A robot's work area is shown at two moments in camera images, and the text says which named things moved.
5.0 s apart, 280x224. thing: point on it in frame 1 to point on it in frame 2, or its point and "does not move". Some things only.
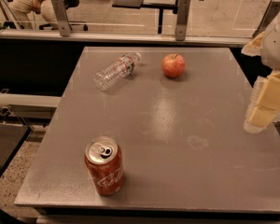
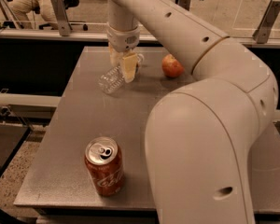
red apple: (173, 64) does not move
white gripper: (278, 49) to (122, 40)
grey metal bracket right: (274, 7) does not move
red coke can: (105, 161) does not move
